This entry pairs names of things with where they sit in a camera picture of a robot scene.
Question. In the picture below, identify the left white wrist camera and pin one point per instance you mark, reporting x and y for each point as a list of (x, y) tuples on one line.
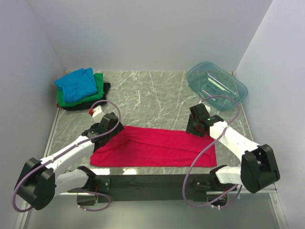
[(97, 114)]

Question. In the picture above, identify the folded blue t shirt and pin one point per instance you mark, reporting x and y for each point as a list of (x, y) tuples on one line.
[(77, 85)]

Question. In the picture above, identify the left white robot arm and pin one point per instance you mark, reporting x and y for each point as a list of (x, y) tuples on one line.
[(41, 180)]

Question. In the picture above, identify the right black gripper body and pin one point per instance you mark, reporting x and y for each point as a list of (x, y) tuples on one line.
[(192, 127)]

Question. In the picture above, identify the aluminium frame rail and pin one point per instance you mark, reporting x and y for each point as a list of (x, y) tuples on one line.
[(60, 115)]

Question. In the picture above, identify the clear blue plastic tub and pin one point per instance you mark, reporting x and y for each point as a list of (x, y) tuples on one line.
[(207, 79)]

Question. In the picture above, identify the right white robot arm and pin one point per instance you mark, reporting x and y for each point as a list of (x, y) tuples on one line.
[(258, 167)]

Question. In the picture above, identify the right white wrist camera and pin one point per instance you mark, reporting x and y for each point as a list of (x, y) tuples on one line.
[(206, 105)]

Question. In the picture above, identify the black base beam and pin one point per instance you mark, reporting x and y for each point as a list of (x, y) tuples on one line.
[(155, 187)]

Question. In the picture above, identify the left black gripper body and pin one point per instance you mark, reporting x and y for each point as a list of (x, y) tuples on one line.
[(120, 128)]

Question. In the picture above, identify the folded green t shirt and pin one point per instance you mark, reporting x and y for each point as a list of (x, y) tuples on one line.
[(97, 96)]

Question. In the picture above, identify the folded black t shirt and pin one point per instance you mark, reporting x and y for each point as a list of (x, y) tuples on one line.
[(87, 105)]

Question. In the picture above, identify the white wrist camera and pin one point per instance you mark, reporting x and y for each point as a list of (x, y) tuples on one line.
[(206, 105), (97, 114)]

